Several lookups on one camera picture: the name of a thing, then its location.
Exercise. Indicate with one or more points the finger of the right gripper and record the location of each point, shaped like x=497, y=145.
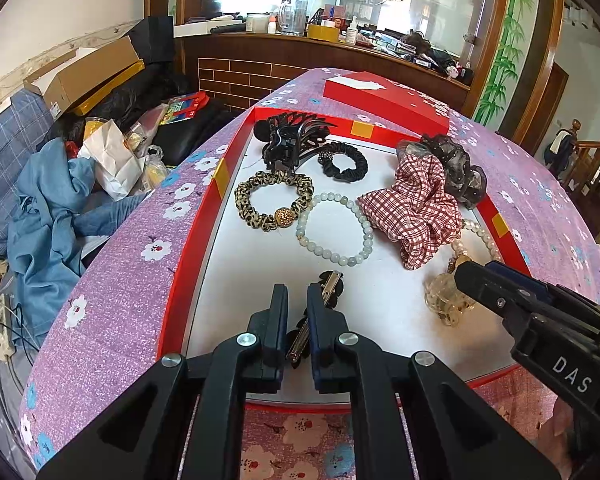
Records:
x=540, y=289
x=497, y=294

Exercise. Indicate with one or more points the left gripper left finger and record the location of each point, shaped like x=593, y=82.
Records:
x=182, y=418

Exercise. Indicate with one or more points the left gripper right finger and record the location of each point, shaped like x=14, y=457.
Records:
x=412, y=417

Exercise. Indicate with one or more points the red plaid scrunchie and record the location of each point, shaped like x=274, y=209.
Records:
x=415, y=213

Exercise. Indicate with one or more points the black claw hair clip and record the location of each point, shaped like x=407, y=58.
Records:
x=291, y=138

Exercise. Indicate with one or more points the grey organza scrunchie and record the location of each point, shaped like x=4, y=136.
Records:
x=463, y=180

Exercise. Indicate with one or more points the floral purple bedspread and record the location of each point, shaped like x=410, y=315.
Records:
x=109, y=330

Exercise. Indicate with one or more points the red tray box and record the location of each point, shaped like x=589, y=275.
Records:
x=330, y=259

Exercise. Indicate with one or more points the white power strip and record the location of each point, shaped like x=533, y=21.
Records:
x=7, y=348

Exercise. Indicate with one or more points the bamboo painted panel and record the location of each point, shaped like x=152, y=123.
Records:
x=510, y=56

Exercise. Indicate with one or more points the black ruffled scrunchie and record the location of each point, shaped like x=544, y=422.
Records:
x=343, y=162

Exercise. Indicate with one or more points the blue denim cloth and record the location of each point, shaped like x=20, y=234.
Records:
x=51, y=217

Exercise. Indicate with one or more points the red box lid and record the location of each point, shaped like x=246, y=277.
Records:
x=395, y=102

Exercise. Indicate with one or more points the white paper bag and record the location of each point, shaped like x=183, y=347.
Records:
x=117, y=169

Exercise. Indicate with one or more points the yellow box on shelf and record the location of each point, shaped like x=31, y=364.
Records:
x=323, y=33

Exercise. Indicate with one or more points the cardboard box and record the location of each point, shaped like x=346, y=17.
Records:
x=66, y=81

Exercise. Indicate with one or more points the wooden framed mirror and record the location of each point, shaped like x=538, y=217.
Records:
x=240, y=68

